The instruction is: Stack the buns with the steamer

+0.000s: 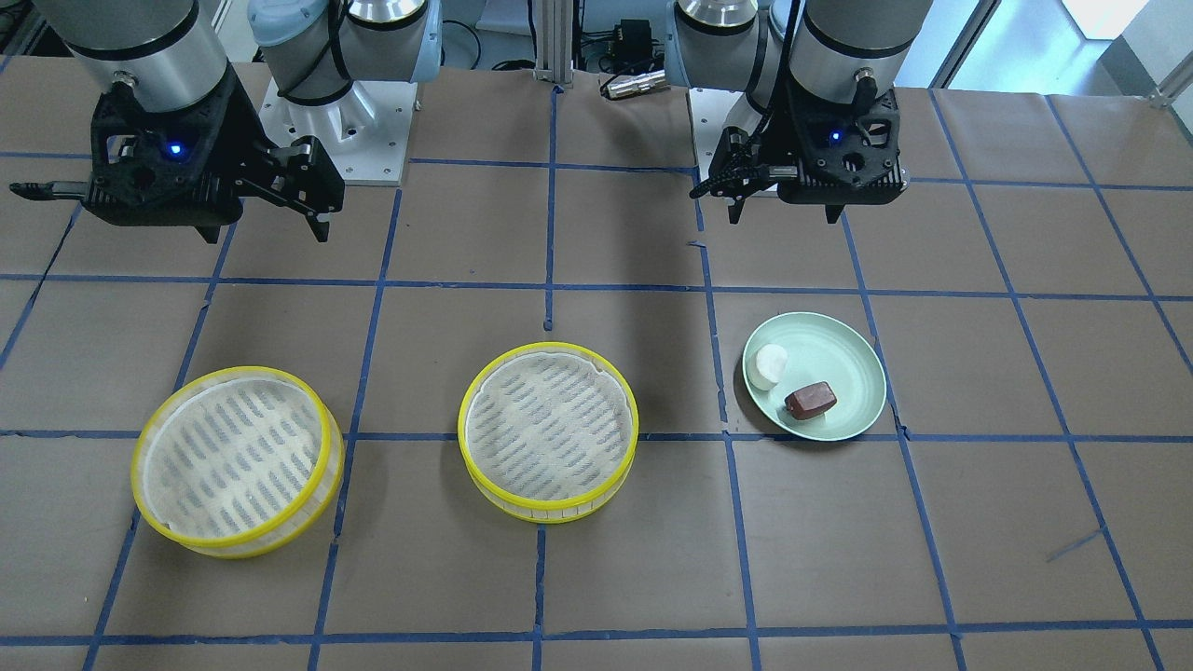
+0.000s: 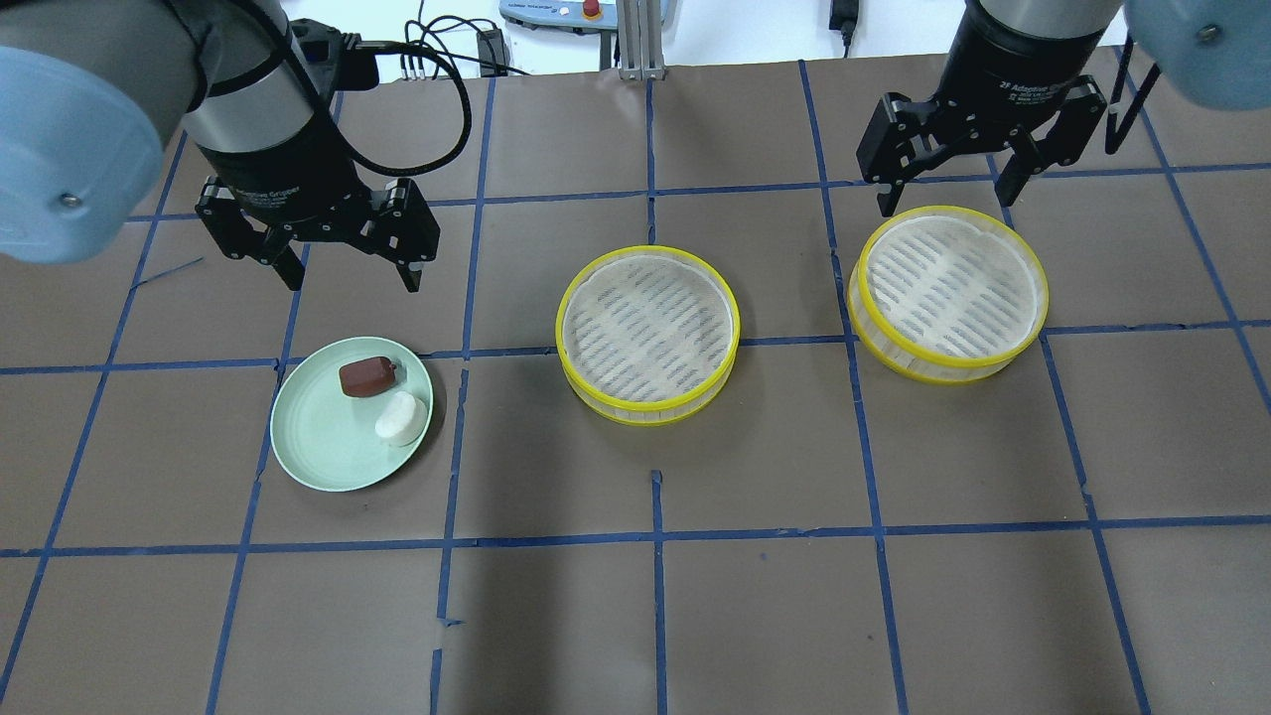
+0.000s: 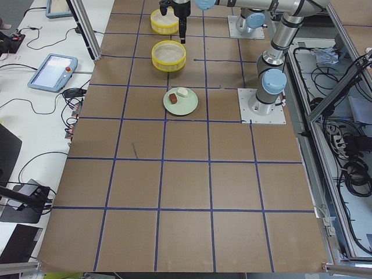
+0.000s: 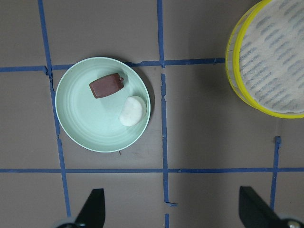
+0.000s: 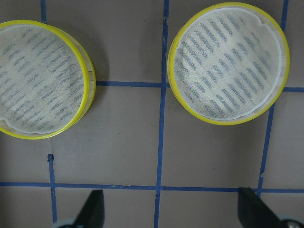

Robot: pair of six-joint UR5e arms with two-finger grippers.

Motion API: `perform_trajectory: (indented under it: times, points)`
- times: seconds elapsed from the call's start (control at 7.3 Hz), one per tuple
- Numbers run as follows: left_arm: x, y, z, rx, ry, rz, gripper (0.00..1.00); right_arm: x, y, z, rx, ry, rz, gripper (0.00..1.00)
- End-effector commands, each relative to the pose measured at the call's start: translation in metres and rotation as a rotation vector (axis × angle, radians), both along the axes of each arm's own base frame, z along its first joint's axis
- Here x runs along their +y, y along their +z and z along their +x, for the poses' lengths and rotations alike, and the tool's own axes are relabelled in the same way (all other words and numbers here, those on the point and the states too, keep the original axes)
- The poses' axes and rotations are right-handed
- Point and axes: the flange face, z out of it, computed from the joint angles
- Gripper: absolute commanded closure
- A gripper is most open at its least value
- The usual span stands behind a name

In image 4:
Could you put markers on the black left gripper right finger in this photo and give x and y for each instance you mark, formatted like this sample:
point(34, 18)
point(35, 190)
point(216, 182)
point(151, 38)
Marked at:
point(254, 212)

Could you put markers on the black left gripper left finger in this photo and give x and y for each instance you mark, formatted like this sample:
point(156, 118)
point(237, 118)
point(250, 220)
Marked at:
point(92, 214)

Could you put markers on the white round bun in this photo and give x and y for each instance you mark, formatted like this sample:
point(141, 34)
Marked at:
point(133, 111)

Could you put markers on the brown rectangular bun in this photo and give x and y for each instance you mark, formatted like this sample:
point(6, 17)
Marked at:
point(107, 85)

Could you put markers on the yellow steamer basket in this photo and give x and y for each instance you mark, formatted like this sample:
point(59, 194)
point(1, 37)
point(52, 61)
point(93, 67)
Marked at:
point(232, 62)

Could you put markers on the white steamer cloth liner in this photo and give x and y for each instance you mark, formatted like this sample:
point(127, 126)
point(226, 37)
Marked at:
point(271, 58)

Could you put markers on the mint green plate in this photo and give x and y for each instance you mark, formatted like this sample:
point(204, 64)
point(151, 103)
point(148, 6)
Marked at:
point(94, 123)

